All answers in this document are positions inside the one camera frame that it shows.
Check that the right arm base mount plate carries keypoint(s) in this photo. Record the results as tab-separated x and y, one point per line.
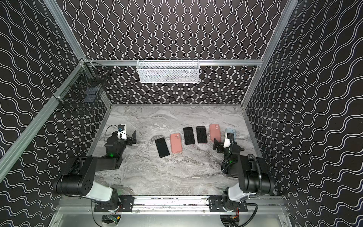
220	204

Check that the aluminium front rail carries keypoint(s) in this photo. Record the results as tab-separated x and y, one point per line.
151	205

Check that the black phone pink case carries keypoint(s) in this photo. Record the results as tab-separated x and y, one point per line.
162	147

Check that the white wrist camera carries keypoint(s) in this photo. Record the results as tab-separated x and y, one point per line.
121	128
228	141

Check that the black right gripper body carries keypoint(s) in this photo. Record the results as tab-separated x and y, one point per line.
220	146

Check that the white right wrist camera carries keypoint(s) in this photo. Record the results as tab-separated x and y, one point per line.
228	141

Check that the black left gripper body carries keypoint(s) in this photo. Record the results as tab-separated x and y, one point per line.
129	139

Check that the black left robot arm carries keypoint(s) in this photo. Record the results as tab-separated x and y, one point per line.
78	178

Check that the black wire basket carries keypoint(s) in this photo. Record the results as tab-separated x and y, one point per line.
83	95

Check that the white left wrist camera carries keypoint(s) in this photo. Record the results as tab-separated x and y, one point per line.
121	128

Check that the white wire basket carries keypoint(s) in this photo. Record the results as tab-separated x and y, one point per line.
167	71

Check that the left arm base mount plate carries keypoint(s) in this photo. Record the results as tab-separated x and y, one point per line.
122	204

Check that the black smartphone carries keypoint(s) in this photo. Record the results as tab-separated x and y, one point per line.
201	134

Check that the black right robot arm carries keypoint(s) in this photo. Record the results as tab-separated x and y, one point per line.
252	174

